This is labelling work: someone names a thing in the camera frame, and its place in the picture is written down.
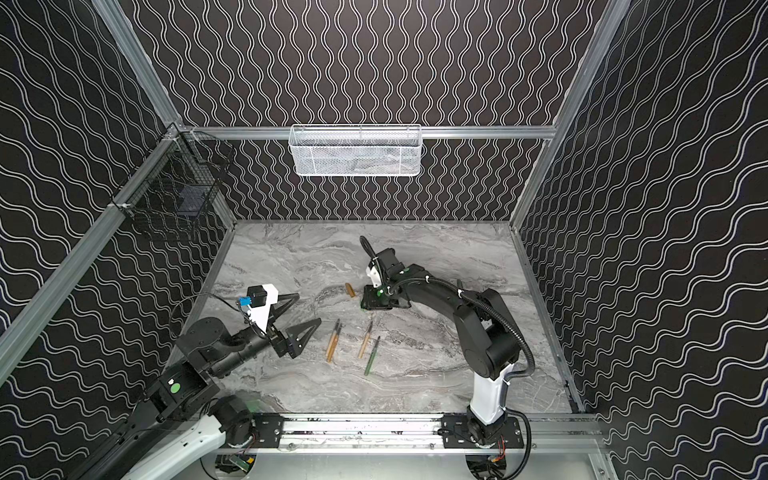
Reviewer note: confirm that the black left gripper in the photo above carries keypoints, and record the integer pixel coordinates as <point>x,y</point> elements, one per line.
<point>279,341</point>

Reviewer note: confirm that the black wire mesh basket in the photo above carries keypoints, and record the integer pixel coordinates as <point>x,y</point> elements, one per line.
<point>180,198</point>

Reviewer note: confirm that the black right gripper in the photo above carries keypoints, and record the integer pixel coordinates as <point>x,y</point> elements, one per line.
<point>384,300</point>

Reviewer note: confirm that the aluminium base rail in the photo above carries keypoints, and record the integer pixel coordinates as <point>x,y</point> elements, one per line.
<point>313,433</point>

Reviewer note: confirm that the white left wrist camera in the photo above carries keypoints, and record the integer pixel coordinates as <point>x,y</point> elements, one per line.
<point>256,305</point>

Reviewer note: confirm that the green pen middle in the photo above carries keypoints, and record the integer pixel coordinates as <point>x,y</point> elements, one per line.
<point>372,357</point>

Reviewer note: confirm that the white wire mesh basket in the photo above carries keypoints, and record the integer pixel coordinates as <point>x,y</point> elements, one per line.
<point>352,150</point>

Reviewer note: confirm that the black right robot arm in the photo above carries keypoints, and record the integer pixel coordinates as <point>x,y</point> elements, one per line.
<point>490,340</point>

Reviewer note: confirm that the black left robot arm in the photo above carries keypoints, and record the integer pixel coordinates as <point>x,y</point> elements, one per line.
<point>187,389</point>

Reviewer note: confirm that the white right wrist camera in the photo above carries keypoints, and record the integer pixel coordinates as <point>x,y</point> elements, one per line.
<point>374,276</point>

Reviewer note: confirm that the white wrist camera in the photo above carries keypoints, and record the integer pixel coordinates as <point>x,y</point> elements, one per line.
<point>374,276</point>
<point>256,305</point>

